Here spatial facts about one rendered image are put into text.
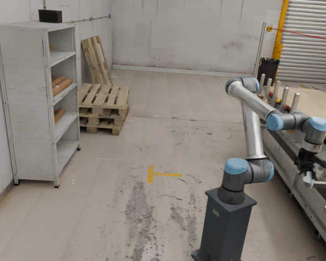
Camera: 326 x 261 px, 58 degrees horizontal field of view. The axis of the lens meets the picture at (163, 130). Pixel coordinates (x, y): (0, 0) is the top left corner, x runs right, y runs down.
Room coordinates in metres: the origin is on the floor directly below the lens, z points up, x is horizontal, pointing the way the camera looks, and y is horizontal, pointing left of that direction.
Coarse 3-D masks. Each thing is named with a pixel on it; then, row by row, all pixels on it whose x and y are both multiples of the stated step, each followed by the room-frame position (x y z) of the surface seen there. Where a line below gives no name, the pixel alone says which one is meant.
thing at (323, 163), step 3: (312, 156) 1.42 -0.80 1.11; (315, 156) 1.41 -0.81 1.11; (312, 159) 1.41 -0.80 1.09; (315, 159) 1.41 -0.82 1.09; (318, 159) 1.41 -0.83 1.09; (321, 159) 1.43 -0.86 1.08; (318, 162) 1.41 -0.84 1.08; (321, 162) 1.41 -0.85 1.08; (324, 162) 1.42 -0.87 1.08; (321, 165) 1.41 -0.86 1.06; (324, 165) 1.41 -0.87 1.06
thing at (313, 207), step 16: (272, 96) 3.72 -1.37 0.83; (288, 112) 3.16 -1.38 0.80; (272, 144) 3.46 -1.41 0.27; (272, 160) 3.27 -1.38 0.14; (288, 176) 2.86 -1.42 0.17; (288, 192) 2.76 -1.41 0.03; (304, 192) 2.48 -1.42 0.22; (304, 208) 2.34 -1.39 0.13; (320, 208) 2.17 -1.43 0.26; (320, 224) 2.07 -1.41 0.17; (320, 240) 2.02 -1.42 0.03
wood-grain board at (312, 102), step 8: (264, 88) 3.92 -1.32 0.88; (272, 88) 3.88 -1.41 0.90; (280, 88) 3.92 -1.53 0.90; (296, 88) 3.99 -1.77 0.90; (280, 96) 3.47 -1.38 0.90; (288, 96) 3.50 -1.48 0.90; (304, 96) 3.56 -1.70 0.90; (312, 96) 3.59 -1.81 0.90; (320, 96) 3.62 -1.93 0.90; (288, 104) 3.15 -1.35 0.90; (304, 104) 3.20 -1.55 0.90; (312, 104) 3.22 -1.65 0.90; (320, 104) 3.25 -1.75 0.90; (304, 112) 2.88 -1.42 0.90; (312, 112) 2.90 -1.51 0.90; (320, 112) 2.93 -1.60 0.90
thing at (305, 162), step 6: (300, 150) 1.44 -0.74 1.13; (306, 150) 1.42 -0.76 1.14; (300, 156) 1.43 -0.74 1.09; (306, 156) 1.42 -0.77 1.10; (294, 162) 1.46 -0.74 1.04; (300, 162) 1.41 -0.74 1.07; (306, 162) 1.40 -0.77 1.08; (312, 162) 1.41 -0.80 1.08; (300, 168) 1.40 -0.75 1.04; (306, 168) 1.40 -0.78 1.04
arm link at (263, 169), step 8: (248, 80) 2.04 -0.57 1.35; (256, 80) 2.06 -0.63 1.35; (248, 88) 2.02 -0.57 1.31; (256, 88) 2.04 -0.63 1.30; (248, 112) 1.94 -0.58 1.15; (248, 120) 1.92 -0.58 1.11; (256, 120) 1.92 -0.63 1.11; (248, 128) 1.90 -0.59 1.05; (256, 128) 1.89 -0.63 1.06; (248, 136) 1.88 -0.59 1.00; (256, 136) 1.86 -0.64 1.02; (248, 144) 1.86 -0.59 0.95; (256, 144) 1.83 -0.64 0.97; (248, 152) 1.84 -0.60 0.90; (256, 152) 1.81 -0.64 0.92; (248, 160) 1.79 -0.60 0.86; (256, 160) 1.77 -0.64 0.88; (264, 160) 1.77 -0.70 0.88; (256, 168) 1.73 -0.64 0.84; (264, 168) 1.74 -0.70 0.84; (272, 168) 1.76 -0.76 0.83; (256, 176) 1.70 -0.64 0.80; (264, 176) 1.72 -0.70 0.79; (272, 176) 1.75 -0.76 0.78
